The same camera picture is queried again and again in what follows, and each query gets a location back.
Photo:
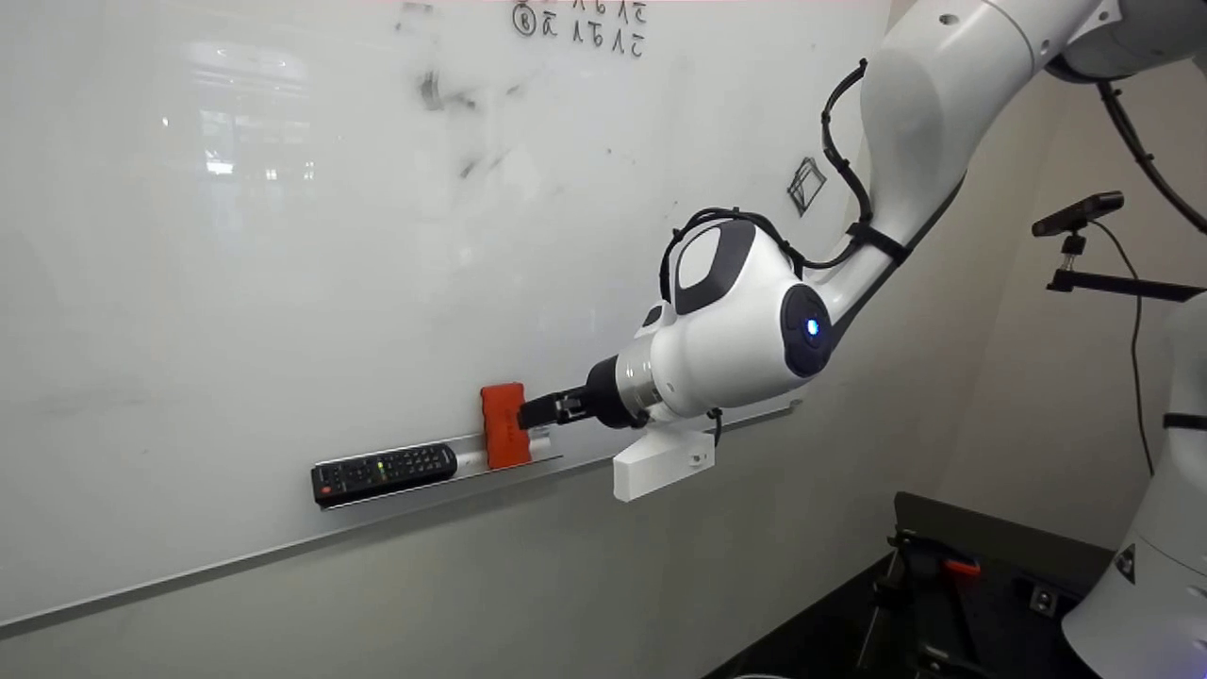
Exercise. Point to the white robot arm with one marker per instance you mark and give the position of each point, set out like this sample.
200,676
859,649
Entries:
744,320

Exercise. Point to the black remote control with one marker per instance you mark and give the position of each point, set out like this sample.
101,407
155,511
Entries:
381,472

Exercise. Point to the large white wall whiteboard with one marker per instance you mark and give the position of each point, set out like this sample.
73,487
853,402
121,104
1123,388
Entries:
254,237

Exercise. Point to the black camera on stand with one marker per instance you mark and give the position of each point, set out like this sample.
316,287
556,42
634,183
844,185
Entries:
1077,214

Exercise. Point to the dark grey table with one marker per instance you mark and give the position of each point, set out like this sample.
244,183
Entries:
1033,583

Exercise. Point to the black tripod with red knob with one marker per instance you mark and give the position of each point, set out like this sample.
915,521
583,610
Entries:
918,617

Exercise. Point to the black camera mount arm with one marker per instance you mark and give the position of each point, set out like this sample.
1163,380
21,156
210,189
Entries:
1128,286

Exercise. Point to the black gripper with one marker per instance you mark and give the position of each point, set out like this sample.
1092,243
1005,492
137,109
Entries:
599,398

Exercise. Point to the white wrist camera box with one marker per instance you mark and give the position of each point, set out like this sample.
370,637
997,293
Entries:
663,459

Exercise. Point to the orange whiteboard eraser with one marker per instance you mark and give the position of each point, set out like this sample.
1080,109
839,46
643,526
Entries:
503,436

